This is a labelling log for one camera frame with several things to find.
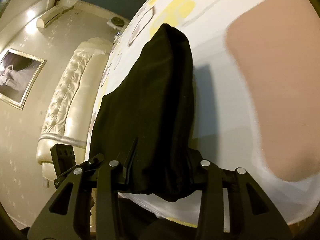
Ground black pants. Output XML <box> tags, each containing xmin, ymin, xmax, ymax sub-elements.
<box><xmin>89</xmin><ymin>24</ymin><xmax>201</xmax><ymax>202</ymax></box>

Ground cream tufted headboard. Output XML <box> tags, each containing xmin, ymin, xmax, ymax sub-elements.
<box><xmin>36</xmin><ymin>37</ymin><xmax>113</xmax><ymax>181</ymax></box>

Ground small white desk fan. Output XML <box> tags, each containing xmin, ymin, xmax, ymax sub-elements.
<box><xmin>107</xmin><ymin>17</ymin><xmax>125</xmax><ymax>30</ymax></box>

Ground patterned white bed sheet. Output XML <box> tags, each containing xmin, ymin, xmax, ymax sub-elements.
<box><xmin>93</xmin><ymin>0</ymin><xmax>319</xmax><ymax>232</ymax></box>

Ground framed wall picture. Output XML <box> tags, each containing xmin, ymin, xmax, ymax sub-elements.
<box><xmin>1</xmin><ymin>48</ymin><xmax>47</xmax><ymax>110</ymax></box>

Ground white wall air conditioner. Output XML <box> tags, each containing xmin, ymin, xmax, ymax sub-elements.
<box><xmin>36</xmin><ymin>5</ymin><xmax>74</xmax><ymax>29</ymax></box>

